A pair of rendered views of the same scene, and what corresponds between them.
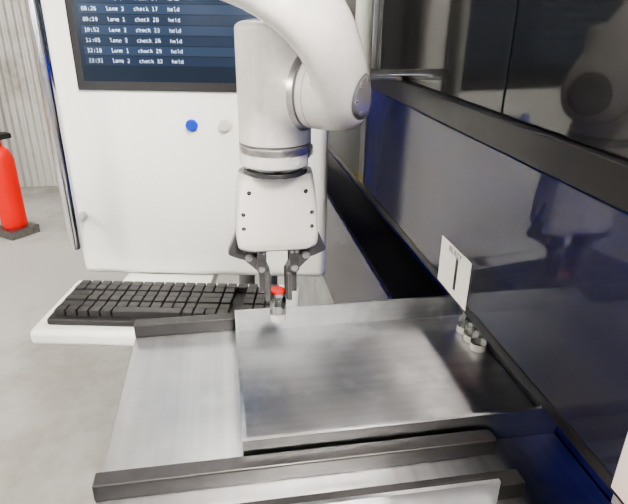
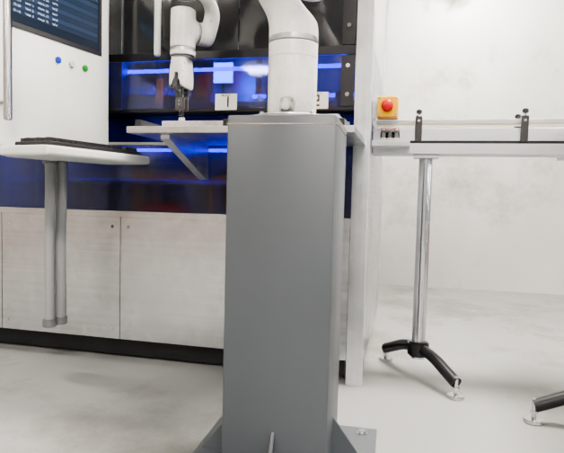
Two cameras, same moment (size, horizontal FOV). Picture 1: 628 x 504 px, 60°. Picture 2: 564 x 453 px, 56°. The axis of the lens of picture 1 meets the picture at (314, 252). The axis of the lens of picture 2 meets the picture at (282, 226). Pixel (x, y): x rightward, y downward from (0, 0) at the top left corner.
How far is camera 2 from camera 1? 176 cm
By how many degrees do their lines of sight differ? 68
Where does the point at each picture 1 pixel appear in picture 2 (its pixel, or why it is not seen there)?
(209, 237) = (61, 128)
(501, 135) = (243, 53)
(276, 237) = (188, 82)
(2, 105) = not seen: outside the picture
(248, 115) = (187, 35)
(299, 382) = not seen: hidden behind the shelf
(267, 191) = (188, 63)
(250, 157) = (187, 49)
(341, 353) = not seen: hidden behind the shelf
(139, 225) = (27, 115)
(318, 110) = (209, 36)
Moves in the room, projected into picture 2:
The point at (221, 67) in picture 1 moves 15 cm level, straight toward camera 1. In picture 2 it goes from (73, 33) to (111, 31)
